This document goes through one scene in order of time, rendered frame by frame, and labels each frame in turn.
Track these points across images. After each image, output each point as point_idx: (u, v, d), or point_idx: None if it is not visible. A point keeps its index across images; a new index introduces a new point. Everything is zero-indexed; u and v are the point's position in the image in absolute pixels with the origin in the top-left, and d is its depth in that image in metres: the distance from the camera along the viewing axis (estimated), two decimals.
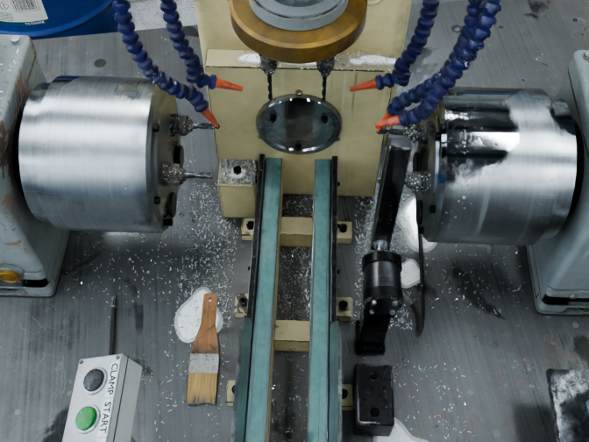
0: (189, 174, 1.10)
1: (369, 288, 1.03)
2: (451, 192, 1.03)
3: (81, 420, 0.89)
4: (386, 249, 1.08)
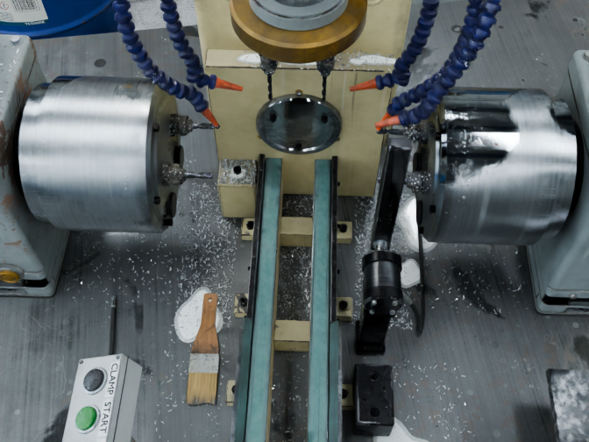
0: (189, 174, 1.10)
1: (369, 288, 1.03)
2: (451, 192, 1.03)
3: (81, 420, 0.89)
4: (386, 249, 1.08)
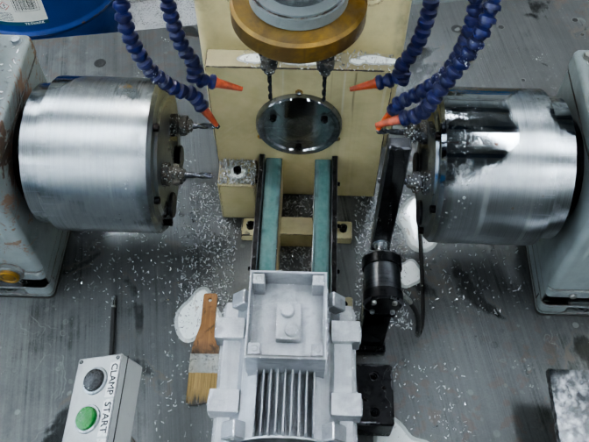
0: (189, 174, 1.10)
1: (369, 288, 1.03)
2: (451, 192, 1.03)
3: (81, 420, 0.89)
4: (386, 249, 1.08)
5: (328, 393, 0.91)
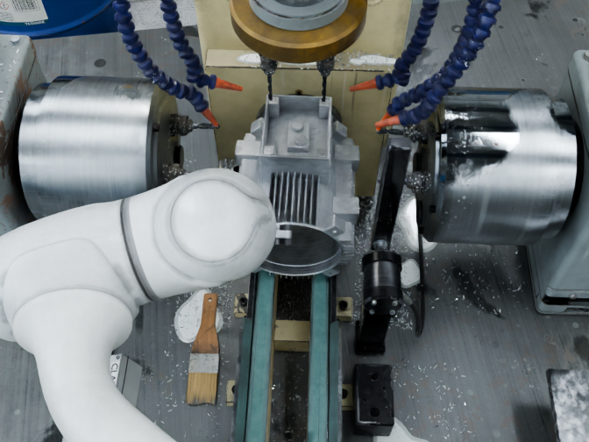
0: None
1: (369, 288, 1.03)
2: (451, 192, 1.03)
3: None
4: (386, 249, 1.08)
5: (330, 197, 1.07)
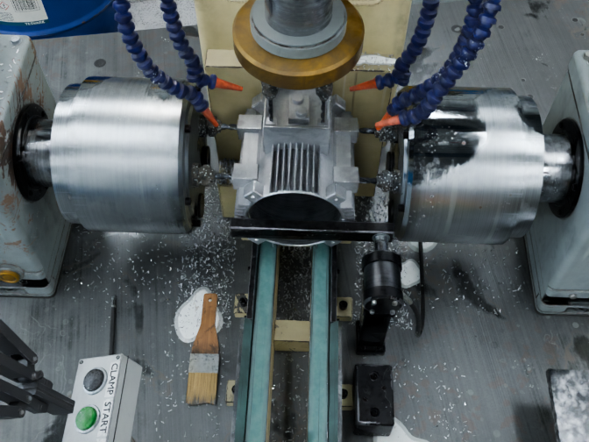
0: (219, 175, 1.10)
1: (369, 288, 1.03)
2: (419, 191, 1.03)
3: (81, 420, 0.89)
4: (386, 242, 1.09)
5: (330, 167, 1.10)
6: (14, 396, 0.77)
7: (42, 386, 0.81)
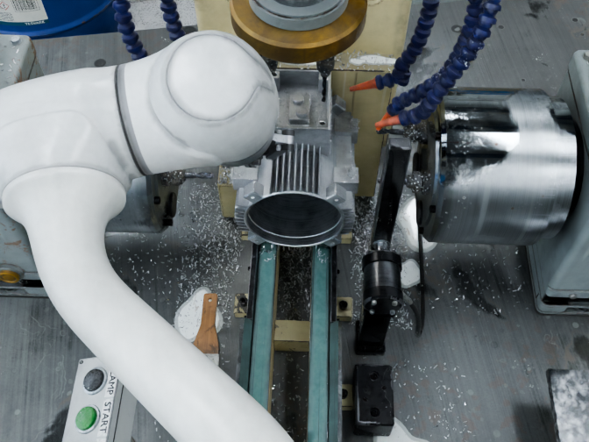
0: (189, 174, 1.10)
1: (369, 288, 1.03)
2: (451, 192, 1.03)
3: (81, 420, 0.89)
4: (386, 249, 1.08)
5: (331, 167, 1.10)
6: None
7: None
